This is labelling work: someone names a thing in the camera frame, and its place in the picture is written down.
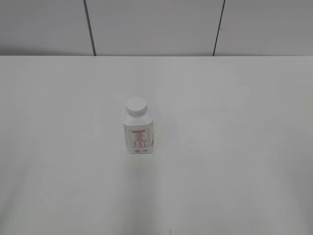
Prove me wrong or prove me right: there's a white yili changqing bottle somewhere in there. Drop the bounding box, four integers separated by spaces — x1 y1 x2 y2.
123 109 154 154

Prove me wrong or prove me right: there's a white round bottle cap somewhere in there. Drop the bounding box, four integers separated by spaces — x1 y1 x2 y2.
126 97 148 117

